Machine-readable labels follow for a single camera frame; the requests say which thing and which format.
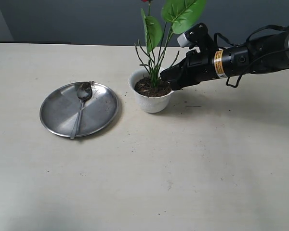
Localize round steel plate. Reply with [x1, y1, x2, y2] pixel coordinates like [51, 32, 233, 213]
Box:
[39, 82, 119, 138]

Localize white ceramic flower pot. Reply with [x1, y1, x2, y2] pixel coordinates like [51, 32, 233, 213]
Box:
[128, 67, 174, 114]

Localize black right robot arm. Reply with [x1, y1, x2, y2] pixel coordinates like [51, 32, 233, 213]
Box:
[160, 23, 289, 90]

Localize artificial red flower stem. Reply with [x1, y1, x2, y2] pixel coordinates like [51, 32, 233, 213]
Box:
[134, 0, 207, 88]

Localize steel spork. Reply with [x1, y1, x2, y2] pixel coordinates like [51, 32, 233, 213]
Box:
[70, 82, 92, 139]

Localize dark potting soil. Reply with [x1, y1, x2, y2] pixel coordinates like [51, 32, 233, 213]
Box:
[134, 77, 171, 98]

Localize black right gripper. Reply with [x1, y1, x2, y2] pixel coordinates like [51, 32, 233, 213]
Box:
[160, 50, 218, 90]

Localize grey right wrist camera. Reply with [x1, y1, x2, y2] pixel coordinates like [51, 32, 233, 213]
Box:
[177, 23, 218, 52]

